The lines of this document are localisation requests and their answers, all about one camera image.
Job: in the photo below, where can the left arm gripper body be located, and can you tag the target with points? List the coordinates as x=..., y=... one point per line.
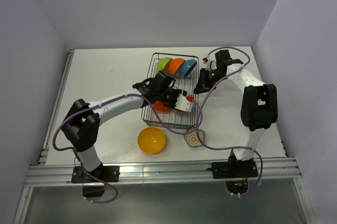
x=169, y=96

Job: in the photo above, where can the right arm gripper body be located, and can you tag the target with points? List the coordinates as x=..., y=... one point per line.
x=215, y=77

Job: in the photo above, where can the red orange square bowl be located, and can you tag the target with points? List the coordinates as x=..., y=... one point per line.
x=159, y=106

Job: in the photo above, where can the blue ceramic bowl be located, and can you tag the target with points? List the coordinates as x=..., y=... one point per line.
x=187, y=67

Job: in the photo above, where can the orange white round bowl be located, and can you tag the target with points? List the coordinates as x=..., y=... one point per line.
x=175, y=65

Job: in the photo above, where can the white square bowl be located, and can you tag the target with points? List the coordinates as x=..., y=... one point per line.
x=163, y=64

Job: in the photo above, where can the flower shaped patterned dish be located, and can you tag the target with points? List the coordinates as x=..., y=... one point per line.
x=191, y=137

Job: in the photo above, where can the yellow round bowl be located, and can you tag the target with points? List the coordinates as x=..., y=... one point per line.
x=151, y=140

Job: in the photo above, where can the patterned round bowl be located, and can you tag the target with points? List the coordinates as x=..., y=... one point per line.
x=181, y=113

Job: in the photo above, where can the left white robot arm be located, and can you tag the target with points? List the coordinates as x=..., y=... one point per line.
x=83, y=120

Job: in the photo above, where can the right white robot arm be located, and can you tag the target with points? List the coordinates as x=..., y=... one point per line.
x=259, y=102

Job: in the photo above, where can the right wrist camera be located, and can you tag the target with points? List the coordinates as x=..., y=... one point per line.
x=208, y=62

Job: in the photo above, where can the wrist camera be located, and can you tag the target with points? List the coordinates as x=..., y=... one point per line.
x=208, y=62
x=183, y=103

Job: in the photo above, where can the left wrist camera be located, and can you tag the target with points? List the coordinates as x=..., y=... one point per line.
x=183, y=103

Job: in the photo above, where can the black wire dish rack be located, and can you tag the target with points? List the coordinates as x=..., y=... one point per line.
x=187, y=85

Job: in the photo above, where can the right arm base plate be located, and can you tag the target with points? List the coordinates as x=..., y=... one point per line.
x=236, y=169

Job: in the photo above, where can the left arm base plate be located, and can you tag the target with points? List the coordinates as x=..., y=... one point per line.
x=104, y=173

